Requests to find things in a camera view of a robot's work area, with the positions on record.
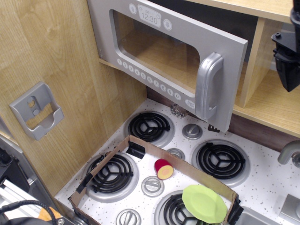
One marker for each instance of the grey toy faucet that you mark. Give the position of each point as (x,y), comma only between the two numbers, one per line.
(290,151)

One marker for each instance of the grey middle stove knob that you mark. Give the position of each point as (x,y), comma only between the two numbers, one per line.
(177,153)

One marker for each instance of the wooden shelf unit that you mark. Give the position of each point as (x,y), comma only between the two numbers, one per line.
(260,95)

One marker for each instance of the grey wall phone holder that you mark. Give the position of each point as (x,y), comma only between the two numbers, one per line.
(31,104)

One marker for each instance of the back right stove burner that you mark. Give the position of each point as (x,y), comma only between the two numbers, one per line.
(224,160)

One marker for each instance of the red yellow toy fruit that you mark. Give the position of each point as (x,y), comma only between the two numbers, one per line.
(163,169)

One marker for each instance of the orange object bottom left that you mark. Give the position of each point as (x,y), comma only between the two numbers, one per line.
(45,216)

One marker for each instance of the stove burner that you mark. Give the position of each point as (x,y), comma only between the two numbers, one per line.
(115,181)
(153,127)
(224,160)
(171,211)

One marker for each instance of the grey centre stove knob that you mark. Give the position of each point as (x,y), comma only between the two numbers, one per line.
(152,186)

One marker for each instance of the hanging silver strainer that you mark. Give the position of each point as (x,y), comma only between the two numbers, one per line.
(178,111)

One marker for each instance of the grey front stove knob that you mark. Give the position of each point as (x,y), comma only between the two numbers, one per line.
(128,217)

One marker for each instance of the grey toy sink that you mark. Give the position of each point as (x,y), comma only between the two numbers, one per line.
(290,213)

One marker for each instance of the green toy plate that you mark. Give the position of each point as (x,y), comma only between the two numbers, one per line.
(204,204)

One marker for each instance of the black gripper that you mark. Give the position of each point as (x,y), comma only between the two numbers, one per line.
(287,52)

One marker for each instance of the grey back stove knob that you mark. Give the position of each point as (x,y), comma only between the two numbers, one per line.
(192,131)

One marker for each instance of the hanging silver spatula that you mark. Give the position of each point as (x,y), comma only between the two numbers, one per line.
(213,129)

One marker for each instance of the front left stove burner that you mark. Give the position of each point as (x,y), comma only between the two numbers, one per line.
(115,181)

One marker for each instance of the front right stove burner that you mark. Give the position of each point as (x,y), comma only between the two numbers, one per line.
(171,211)

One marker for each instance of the back left stove burner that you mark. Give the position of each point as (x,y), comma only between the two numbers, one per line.
(153,127)

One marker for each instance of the grey stove knob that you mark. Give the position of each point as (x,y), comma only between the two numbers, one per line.
(177,153)
(192,131)
(152,186)
(128,217)

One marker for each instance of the grey toy microwave door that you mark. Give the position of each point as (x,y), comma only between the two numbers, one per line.
(181,49)

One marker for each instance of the cardboard barrier frame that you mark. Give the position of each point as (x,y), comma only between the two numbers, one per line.
(145,155)

